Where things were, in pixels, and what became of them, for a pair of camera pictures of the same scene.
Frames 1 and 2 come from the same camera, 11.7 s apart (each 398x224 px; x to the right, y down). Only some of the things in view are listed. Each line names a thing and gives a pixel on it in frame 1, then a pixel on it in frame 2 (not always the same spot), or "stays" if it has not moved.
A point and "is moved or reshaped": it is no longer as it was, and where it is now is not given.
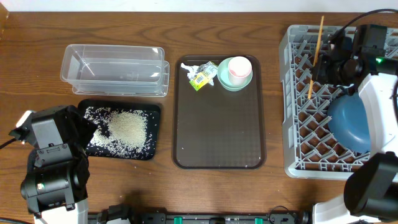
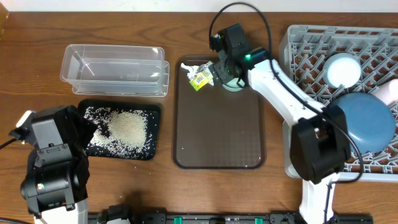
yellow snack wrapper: (204, 73) stays
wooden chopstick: (316, 51) is moved or reshaped
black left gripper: (81, 127) stays
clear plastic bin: (115, 70) stays
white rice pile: (120, 133) stays
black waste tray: (125, 130) stays
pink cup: (239, 70) is moved or reshaped
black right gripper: (319, 74) → (222, 73)
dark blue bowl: (349, 122) stays
